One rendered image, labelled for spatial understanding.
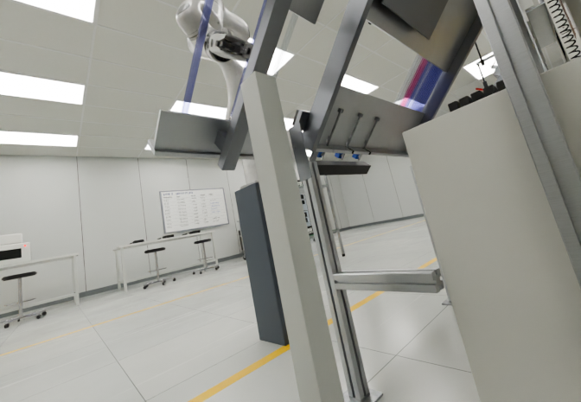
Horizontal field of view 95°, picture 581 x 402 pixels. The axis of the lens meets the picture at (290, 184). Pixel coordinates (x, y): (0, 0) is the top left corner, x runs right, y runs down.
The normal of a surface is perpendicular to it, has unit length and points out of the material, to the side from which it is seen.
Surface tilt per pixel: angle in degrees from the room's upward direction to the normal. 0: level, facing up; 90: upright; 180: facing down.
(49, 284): 90
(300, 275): 90
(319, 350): 90
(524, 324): 90
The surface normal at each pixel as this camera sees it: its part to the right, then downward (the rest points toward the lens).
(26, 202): 0.63, -0.26
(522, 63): -0.75, 0.04
